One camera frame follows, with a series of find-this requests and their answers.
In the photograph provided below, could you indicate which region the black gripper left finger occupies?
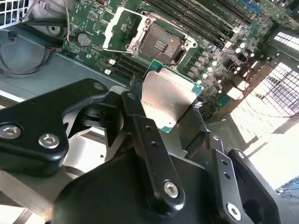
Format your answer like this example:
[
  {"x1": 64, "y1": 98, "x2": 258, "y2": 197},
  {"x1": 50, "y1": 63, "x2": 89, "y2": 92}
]
[{"x1": 0, "y1": 78, "x2": 186, "y2": 213}]

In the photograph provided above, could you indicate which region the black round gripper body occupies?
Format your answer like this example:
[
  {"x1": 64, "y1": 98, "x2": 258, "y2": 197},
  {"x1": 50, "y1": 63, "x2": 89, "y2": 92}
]
[{"x1": 51, "y1": 151, "x2": 211, "y2": 224}]

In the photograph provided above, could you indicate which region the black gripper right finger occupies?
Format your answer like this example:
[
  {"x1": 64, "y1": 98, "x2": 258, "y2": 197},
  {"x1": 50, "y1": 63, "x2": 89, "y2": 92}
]
[{"x1": 177, "y1": 106, "x2": 282, "y2": 224}]

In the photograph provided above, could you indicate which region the silver green CPU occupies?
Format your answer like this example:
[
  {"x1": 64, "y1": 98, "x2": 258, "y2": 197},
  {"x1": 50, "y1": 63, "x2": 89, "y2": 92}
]
[{"x1": 141, "y1": 58, "x2": 204, "y2": 134}]

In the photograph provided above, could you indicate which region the metal socket cover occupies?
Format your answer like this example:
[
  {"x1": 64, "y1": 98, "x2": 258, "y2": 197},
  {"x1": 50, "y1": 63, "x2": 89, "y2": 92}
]
[{"x1": 102, "y1": 6, "x2": 152, "y2": 56}]

